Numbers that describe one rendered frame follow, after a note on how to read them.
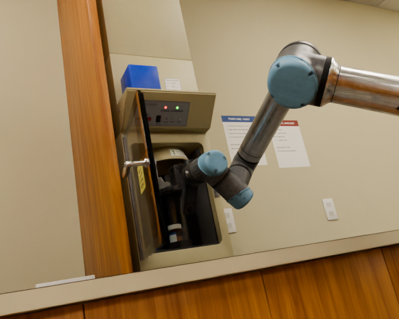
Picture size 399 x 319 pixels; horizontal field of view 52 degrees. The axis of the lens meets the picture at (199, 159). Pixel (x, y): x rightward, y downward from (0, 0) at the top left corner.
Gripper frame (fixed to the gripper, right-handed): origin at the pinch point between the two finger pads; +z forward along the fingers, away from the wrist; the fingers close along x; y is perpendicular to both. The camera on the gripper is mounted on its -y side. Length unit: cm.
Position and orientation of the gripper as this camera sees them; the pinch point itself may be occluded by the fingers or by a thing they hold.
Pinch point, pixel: (170, 194)
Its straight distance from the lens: 145.9
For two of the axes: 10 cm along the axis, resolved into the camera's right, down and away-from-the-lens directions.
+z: -4.3, 2.8, 8.6
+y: -1.6, -9.6, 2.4
